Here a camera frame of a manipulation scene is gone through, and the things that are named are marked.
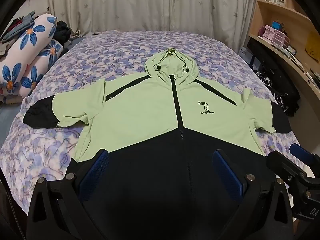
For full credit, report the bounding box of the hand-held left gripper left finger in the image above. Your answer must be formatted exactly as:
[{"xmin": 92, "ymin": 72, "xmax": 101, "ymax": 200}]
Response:
[{"xmin": 26, "ymin": 149, "xmax": 110, "ymax": 240}]

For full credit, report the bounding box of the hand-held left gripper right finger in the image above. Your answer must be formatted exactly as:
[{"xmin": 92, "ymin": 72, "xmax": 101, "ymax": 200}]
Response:
[{"xmin": 212, "ymin": 149, "xmax": 293, "ymax": 240}]

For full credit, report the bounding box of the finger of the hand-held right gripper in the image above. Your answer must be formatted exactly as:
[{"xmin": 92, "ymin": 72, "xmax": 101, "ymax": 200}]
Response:
[
  {"xmin": 266, "ymin": 151, "xmax": 307, "ymax": 183},
  {"xmin": 290, "ymin": 143, "xmax": 320, "ymax": 167}
]

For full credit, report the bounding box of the green and black hooded jacket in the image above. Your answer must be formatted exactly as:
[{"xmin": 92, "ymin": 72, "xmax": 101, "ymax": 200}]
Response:
[{"xmin": 23, "ymin": 47, "xmax": 292, "ymax": 240}]

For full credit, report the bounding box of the black white patterned cloth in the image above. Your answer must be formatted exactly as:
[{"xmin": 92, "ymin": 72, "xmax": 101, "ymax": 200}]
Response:
[{"xmin": 254, "ymin": 69, "xmax": 301, "ymax": 117}]

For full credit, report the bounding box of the blue bed sheet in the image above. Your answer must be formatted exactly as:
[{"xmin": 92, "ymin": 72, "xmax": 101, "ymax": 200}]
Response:
[{"xmin": 0, "ymin": 103, "xmax": 24, "ymax": 143}]

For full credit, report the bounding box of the black instrument bag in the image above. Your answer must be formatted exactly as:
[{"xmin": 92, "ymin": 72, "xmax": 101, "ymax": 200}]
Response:
[{"xmin": 247, "ymin": 39, "xmax": 300, "ymax": 98}]

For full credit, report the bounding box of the yellow paper bag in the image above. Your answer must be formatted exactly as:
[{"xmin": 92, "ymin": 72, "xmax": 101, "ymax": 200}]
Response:
[{"xmin": 305, "ymin": 33, "xmax": 320, "ymax": 62}]

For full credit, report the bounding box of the white cardboard box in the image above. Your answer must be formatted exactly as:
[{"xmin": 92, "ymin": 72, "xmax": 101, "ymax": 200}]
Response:
[{"xmin": 239, "ymin": 46, "xmax": 253, "ymax": 63}]

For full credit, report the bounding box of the stack of pink boxes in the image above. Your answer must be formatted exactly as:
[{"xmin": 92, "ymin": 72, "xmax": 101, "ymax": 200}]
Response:
[{"xmin": 259, "ymin": 24, "xmax": 291, "ymax": 48}]

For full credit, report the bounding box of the purple printed fleece blanket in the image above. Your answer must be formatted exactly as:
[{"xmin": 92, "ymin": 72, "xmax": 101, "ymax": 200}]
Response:
[{"xmin": 0, "ymin": 30, "xmax": 319, "ymax": 215}]

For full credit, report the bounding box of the wooden shelf unit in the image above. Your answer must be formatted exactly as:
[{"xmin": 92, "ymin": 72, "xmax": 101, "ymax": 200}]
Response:
[{"xmin": 246, "ymin": 0, "xmax": 320, "ymax": 107}]

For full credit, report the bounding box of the black cloth bundle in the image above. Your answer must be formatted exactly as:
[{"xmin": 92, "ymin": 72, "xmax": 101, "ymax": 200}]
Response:
[{"xmin": 53, "ymin": 21, "xmax": 72, "ymax": 48}]

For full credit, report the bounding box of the large blue floral pillow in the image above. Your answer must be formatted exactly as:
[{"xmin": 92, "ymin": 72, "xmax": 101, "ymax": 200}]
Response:
[{"xmin": 0, "ymin": 14, "xmax": 57, "ymax": 85}]

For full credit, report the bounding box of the grey folded garment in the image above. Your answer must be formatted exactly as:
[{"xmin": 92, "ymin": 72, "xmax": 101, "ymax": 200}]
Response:
[{"xmin": 0, "ymin": 11, "xmax": 36, "ymax": 55}]

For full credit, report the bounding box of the cream patterned curtain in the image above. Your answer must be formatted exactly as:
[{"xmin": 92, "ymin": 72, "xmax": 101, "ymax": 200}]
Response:
[{"xmin": 24, "ymin": 0, "xmax": 262, "ymax": 40}]

